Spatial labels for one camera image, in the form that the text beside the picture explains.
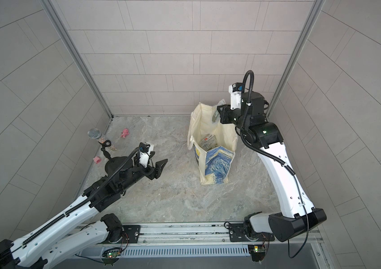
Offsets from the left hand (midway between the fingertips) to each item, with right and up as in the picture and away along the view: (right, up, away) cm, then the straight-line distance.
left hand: (164, 156), depth 70 cm
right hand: (+23, +21, -4) cm, 31 cm away
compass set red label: (+19, +5, +29) cm, 35 cm away
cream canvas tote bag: (+22, -6, +9) cm, 25 cm away
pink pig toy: (-32, +9, +34) cm, 47 cm away
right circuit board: (+39, -39, -2) cm, 55 cm away
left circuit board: (-20, -38, -6) cm, 43 cm away
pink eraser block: (-42, -5, +22) cm, 48 cm away
